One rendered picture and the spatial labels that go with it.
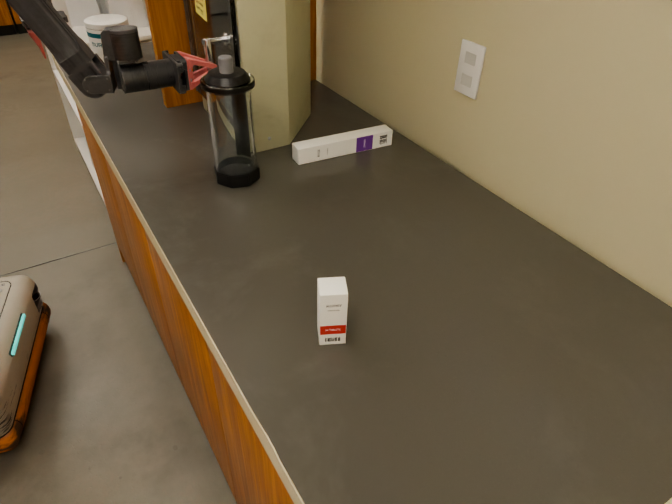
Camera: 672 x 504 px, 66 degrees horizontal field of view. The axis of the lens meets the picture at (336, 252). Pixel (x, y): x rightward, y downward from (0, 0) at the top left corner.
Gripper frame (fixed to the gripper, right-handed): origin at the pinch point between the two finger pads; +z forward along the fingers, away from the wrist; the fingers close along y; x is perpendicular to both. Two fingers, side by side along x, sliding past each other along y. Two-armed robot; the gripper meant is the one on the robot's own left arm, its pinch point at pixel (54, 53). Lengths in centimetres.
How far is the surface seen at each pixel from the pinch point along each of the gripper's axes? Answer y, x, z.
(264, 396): 5, -112, 15
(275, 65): 41, -46, -5
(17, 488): -47, -40, 110
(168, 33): 27.6, -9.0, -4.0
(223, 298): 8, -91, 15
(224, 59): 25, -56, -11
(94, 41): 14.4, 29.0, 6.6
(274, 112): 40, -46, 6
